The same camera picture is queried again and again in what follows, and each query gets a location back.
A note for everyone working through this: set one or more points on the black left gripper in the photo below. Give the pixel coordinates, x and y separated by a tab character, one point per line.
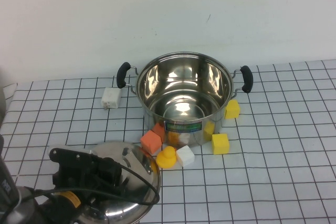
76	176

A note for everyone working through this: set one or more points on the steel lid with black knob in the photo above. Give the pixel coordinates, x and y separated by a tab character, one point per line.
136	161

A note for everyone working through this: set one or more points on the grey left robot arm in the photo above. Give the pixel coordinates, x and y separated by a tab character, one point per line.
23	205

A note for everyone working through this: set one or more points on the orange foam cube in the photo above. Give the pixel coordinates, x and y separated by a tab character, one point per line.
150	142

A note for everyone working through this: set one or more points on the yellow rubber duck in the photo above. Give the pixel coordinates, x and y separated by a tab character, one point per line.
166	159

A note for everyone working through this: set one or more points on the white foam cube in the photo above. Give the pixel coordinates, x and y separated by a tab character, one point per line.
186	156

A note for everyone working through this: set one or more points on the white power adapter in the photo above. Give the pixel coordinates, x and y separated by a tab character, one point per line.
111	98

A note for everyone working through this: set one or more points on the yellow foam cube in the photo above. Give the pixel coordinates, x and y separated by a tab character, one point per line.
220	144
232	110

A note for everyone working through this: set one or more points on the white black grid tablecloth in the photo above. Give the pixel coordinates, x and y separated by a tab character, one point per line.
262	169

